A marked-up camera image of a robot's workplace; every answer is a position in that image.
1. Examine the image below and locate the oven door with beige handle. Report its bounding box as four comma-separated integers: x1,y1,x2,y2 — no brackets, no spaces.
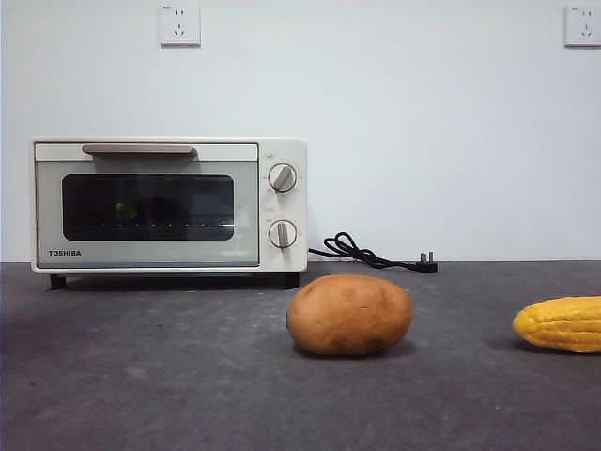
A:
35,142,261,271

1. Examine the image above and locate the white toaster oven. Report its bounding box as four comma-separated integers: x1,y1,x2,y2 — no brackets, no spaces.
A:
30,136,310,291

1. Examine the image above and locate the black power cord with plug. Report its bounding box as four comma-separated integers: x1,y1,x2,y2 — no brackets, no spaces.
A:
308,231,440,275

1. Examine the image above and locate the yellow corn cob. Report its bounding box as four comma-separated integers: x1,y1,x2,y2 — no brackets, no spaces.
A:
512,296,601,354

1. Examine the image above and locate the metal wire oven rack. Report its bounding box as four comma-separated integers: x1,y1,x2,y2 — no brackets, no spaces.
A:
69,222,235,230

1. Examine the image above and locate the purple eggplant with green stem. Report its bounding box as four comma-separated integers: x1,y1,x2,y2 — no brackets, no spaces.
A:
114,199,163,222

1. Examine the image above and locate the beige oven knob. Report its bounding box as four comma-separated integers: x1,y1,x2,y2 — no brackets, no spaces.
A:
267,162,300,194
267,218,299,253

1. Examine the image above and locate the brown potato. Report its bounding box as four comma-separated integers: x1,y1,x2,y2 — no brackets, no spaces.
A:
286,273,414,357

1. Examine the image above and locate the white wall socket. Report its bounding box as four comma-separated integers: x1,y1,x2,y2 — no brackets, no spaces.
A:
158,3,202,49
564,4,601,49

